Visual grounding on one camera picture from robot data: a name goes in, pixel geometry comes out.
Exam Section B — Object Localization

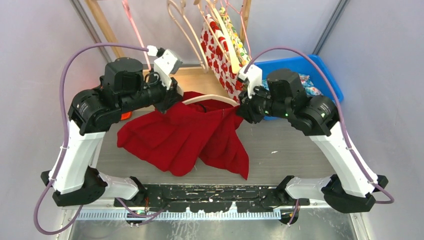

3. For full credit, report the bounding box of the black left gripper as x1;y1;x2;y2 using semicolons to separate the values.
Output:
119;68;185;116

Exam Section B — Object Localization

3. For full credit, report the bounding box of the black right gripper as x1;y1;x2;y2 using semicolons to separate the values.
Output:
235;82;291;124

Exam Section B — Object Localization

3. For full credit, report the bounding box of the lemon print skirt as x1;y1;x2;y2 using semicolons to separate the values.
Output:
218;7;251;66

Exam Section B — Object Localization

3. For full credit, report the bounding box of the beige wooden hanger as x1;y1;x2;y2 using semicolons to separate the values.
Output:
182;94;239;107
166;0;210;73

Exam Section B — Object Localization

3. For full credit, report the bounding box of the dark red cloth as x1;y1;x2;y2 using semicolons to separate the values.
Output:
116;91;250;180

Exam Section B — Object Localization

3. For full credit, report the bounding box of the red poppy print cloth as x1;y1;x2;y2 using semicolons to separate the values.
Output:
200;14;243;103

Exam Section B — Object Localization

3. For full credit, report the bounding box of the thin pink wire hanger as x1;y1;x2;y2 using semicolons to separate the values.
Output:
224;0;252;59

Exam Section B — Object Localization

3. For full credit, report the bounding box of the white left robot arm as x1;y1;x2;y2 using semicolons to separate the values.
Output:
41;56;183;207

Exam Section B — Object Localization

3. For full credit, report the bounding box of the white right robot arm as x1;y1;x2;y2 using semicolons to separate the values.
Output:
237;65;388;214

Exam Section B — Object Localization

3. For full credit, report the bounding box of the cream wooden hanger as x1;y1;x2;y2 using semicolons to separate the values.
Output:
193;0;241;75

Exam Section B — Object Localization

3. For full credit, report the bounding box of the wooden hanger rack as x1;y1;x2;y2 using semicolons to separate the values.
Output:
86;0;247;99

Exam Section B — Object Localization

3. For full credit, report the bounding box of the thick pink hanger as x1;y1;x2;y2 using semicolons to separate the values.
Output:
121;0;152;70

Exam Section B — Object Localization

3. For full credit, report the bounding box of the blue floral cloth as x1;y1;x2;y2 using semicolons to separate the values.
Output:
262;71;322;99

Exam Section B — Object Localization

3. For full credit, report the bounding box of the orange cloth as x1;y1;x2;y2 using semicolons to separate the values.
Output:
120;111;133;121

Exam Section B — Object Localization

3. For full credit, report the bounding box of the blue plastic bin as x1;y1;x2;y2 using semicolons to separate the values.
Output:
248;54;344;104

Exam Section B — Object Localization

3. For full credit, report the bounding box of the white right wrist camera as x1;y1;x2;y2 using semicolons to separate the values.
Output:
237;64;263;99

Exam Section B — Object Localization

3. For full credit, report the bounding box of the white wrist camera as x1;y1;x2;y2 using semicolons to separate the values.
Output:
146;45;183;91
237;64;263;99

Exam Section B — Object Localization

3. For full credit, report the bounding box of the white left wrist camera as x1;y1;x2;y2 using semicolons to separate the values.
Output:
146;45;183;91

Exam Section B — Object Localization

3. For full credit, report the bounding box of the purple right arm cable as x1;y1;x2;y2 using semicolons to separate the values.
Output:
243;46;396;205

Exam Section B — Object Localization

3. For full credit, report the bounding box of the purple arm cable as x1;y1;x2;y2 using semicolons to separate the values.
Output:
243;46;396;205
33;43;158;236

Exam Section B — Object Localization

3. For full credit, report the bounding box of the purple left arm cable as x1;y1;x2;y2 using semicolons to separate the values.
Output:
33;43;158;236

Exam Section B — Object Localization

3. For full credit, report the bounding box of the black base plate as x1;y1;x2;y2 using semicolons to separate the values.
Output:
124;184;296;213

